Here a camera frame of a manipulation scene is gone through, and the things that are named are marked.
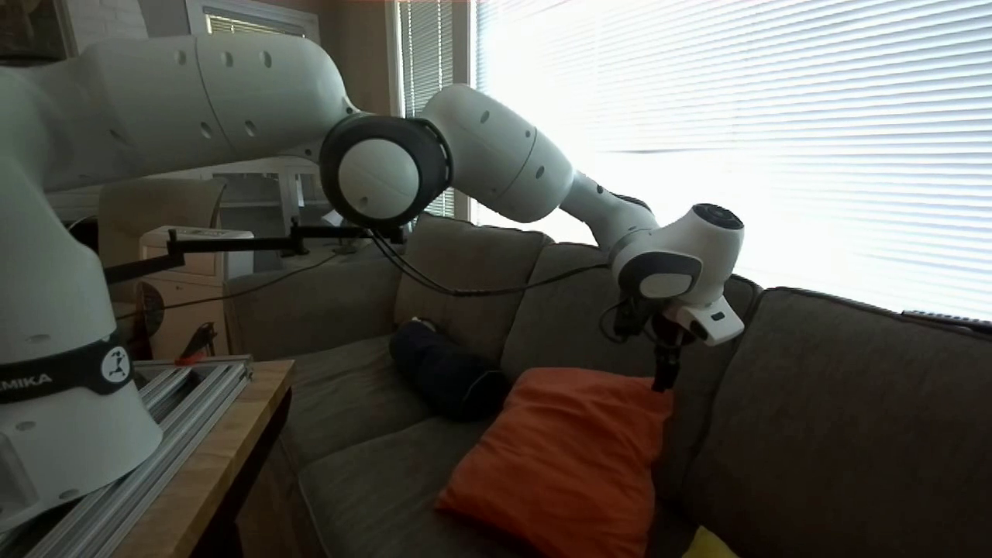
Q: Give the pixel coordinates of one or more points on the framed picture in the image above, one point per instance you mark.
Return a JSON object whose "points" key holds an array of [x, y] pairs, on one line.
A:
{"points": [[31, 27]]}

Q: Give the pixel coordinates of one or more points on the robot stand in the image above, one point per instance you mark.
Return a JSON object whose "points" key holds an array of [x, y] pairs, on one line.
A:
{"points": [[209, 457]]}

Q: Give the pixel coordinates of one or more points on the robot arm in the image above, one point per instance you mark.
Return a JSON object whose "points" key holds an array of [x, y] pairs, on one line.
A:
{"points": [[155, 108]]}

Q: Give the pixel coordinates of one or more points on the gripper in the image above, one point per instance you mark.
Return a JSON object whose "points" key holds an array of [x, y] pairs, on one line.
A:
{"points": [[668, 332]]}

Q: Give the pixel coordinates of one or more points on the wide window with blinds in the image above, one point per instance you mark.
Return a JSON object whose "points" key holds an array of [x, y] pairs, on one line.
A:
{"points": [[775, 124]]}

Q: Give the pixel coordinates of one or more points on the narrow window with blinds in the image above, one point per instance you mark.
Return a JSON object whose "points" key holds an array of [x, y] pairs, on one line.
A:
{"points": [[425, 54]]}

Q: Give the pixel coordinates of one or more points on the dark blue bolster pillow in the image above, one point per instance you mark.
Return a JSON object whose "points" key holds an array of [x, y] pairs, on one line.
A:
{"points": [[449, 376]]}

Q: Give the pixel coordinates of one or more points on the grey-brown sofa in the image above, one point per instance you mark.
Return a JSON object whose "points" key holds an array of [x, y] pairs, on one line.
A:
{"points": [[837, 434]]}

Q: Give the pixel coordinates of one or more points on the orange pillow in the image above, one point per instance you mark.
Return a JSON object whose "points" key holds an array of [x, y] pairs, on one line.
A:
{"points": [[566, 457]]}

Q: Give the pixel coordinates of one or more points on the yellow cushion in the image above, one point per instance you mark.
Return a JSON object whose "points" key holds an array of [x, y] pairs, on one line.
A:
{"points": [[707, 545]]}

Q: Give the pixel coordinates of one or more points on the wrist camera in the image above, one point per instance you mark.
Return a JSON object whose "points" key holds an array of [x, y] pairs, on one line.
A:
{"points": [[632, 318]]}

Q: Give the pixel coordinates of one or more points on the white cabinet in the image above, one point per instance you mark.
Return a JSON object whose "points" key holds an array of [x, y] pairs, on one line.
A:
{"points": [[194, 271]]}

